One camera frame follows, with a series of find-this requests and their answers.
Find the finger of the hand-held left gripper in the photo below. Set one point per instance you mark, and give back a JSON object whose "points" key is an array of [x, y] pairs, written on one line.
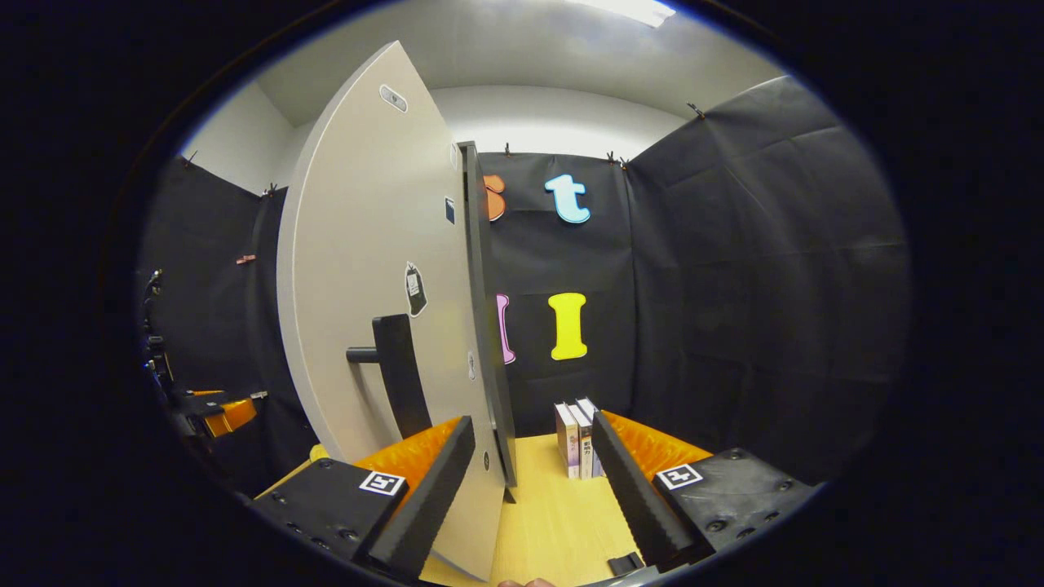
{"points": [[208, 403], [232, 417]]}

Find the beige cabinet door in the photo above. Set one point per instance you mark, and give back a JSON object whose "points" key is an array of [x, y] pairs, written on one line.
{"points": [[367, 244]]}

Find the black backdrop cloth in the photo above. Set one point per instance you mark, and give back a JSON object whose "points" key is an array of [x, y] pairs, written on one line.
{"points": [[734, 285]]}

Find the white book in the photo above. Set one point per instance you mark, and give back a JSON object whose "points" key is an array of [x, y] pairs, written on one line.
{"points": [[584, 448]]}

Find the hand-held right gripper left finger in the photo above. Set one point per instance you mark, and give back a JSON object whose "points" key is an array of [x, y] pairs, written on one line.
{"points": [[428, 489]]}

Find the dark grey cabinet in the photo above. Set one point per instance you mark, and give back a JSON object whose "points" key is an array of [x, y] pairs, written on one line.
{"points": [[485, 326]]}

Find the yellow round soft object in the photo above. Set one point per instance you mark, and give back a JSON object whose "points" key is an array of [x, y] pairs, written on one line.
{"points": [[319, 454]]}

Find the long ceiling light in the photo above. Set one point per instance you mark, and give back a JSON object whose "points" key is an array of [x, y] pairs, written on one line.
{"points": [[624, 10]]}

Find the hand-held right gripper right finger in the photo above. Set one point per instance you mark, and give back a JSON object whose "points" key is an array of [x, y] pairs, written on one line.
{"points": [[632, 489]]}

